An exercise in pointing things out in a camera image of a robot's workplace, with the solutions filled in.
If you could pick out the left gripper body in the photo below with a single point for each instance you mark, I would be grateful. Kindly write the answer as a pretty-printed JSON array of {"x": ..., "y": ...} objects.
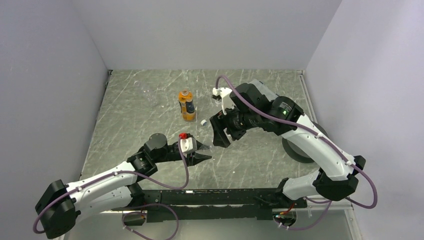
[{"x": 171, "y": 155}]

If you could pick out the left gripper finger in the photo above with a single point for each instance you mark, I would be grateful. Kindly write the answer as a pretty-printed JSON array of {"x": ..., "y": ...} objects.
[
  {"x": 200, "y": 146},
  {"x": 198, "y": 158}
]

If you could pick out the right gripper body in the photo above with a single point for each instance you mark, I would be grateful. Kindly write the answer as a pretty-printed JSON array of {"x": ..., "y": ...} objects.
[{"x": 237, "y": 122}]

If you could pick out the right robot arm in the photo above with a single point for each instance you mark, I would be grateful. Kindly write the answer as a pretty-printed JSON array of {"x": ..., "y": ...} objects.
[{"x": 335, "y": 179}]

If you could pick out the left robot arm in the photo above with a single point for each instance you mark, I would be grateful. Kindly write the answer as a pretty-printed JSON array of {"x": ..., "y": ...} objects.
[{"x": 62, "y": 205}]

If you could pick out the orange juice bottle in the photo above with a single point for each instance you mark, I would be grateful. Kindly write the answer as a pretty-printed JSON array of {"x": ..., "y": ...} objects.
[{"x": 186, "y": 103}]

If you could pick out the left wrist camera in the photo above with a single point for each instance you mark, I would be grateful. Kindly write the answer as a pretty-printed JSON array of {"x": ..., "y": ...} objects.
[{"x": 187, "y": 143}]

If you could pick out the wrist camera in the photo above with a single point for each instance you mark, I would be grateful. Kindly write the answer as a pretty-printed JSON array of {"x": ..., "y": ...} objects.
[
  {"x": 222, "y": 95},
  {"x": 187, "y": 143}
]

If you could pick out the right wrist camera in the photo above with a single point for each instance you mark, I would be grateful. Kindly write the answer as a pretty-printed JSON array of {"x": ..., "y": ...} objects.
[{"x": 222, "y": 95}]

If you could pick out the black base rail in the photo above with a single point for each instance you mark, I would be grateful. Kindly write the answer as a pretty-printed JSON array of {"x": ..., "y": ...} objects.
[{"x": 210, "y": 204}]

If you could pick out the aluminium frame rail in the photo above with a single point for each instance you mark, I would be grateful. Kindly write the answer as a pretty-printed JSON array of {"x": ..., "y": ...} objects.
[{"x": 353, "y": 226}]

